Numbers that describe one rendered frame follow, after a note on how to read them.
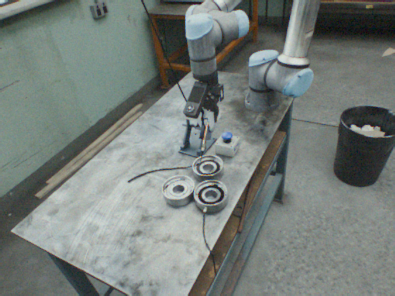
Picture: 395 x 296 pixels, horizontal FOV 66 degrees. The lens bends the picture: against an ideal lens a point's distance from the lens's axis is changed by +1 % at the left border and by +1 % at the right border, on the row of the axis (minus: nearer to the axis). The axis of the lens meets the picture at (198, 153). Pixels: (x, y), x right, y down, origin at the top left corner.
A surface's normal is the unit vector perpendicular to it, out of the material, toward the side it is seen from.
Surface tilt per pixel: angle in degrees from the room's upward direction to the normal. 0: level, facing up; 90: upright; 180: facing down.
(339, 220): 0
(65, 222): 0
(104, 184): 0
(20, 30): 90
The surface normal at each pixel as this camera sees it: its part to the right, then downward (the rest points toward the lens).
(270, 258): -0.11, -0.76
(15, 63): 0.88, 0.22
